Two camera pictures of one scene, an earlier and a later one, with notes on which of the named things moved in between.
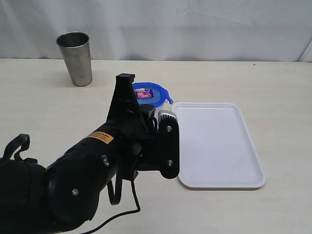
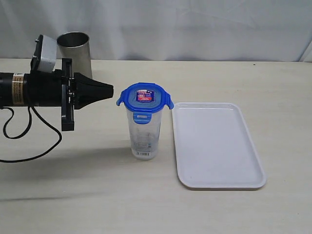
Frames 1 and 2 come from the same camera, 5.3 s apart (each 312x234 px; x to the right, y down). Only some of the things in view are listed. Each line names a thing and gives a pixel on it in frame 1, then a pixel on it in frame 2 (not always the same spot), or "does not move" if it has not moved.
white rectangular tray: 217,149 does not move
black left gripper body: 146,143 to 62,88
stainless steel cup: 75,48 does not move
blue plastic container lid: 152,93 does not move
